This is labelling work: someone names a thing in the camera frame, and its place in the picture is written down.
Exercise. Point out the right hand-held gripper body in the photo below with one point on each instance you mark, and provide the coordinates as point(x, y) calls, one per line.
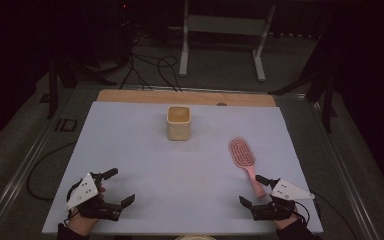
point(288, 191)

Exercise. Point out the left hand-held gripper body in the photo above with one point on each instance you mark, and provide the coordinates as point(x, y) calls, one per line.
point(83, 191)

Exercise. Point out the pink hair brush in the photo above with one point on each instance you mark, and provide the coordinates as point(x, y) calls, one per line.
point(241, 153)

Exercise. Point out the beige square cup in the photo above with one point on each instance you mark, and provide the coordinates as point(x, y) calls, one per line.
point(179, 128)

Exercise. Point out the person's right hand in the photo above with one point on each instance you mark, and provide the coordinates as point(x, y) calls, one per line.
point(285, 222)

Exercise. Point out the person's left hand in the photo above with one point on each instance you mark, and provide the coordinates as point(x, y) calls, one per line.
point(81, 225)

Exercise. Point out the white table board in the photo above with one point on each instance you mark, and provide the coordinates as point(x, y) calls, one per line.
point(180, 173)

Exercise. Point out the black metal stand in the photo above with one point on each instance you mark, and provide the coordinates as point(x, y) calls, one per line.
point(328, 100)
point(53, 90)

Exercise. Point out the white metal stand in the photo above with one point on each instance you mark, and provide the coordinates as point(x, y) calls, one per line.
point(225, 25)

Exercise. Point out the aluminium frame rail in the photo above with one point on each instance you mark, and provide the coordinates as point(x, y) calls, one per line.
point(16, 180)
point(343, 173)

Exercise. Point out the black rectangular floor frame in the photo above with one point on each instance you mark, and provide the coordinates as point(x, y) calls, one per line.
point(60, 125)

